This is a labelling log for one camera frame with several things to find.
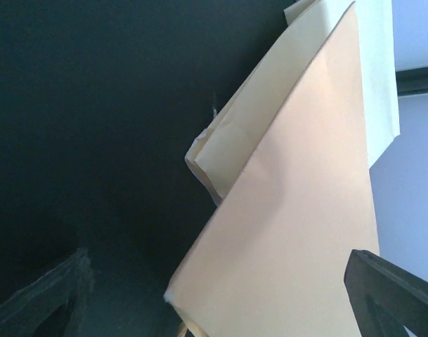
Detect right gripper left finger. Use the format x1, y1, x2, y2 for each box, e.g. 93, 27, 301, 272
0, 248, 94, 336

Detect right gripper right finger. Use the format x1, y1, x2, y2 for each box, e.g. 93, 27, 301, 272
344, 249, 428, 336

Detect orange paper bag white handles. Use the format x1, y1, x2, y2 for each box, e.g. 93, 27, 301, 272
164, 4, 379, 336

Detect tan paper bag brown handles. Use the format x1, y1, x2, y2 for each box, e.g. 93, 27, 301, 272
185, 1, 400, 204

